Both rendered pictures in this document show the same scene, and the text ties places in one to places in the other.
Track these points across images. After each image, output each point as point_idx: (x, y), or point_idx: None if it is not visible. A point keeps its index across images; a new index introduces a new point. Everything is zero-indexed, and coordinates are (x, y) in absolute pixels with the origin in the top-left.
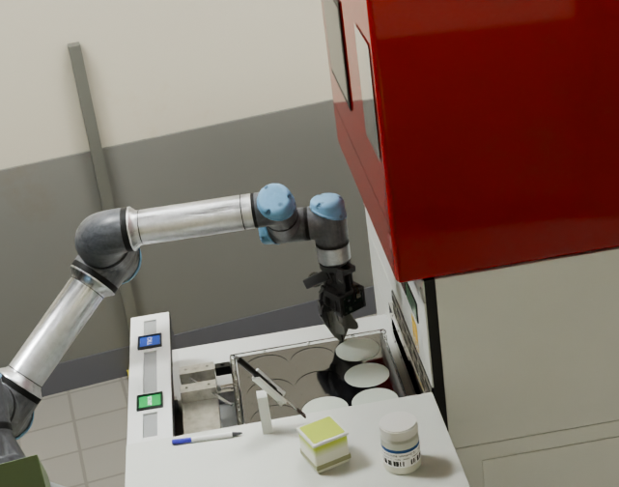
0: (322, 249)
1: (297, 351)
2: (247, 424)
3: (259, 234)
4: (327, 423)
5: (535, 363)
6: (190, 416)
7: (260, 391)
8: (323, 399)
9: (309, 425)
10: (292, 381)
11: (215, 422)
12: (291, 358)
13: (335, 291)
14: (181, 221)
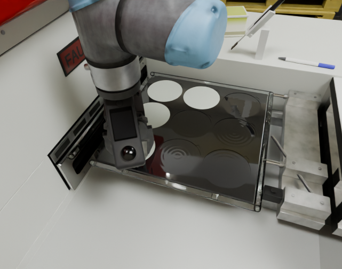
0: (119, 83)
1: (184, 174)
2: (271, 64)
3: (226, 25)
4: (228, 12)
5: None
6: (312, 150)
7: (266, 29)
8: (197, 105)
9: (240, 13)
10: (210, 135)
11: (288, 133)
12: (196, 167)
13: (135, 100)
14: None
